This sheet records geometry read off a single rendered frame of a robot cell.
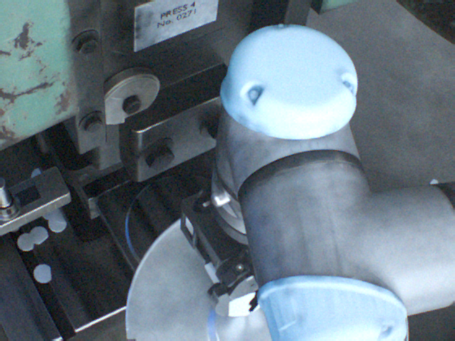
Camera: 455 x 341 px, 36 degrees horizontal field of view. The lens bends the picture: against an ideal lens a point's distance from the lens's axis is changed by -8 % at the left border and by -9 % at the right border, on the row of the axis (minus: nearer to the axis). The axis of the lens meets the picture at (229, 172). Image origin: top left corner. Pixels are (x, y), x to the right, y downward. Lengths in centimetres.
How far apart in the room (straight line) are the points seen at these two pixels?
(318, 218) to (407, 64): 164
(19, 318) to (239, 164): 46
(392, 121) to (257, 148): 147
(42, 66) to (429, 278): 26
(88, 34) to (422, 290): 25
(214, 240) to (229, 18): 17
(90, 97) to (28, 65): 9
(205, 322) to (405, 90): 132
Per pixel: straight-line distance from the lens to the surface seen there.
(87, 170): 69
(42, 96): 47
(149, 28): 55
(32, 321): 82
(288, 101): 40
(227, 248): 59
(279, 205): 40
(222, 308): 64
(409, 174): 181
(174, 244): 75
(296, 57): 42
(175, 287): 74
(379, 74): 196
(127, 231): 77
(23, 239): 86
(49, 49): 44
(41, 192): 83
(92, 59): 49
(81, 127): 54
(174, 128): 62
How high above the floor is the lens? 148
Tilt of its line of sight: 59 degrees down
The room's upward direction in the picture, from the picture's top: 10 degrees clockwise
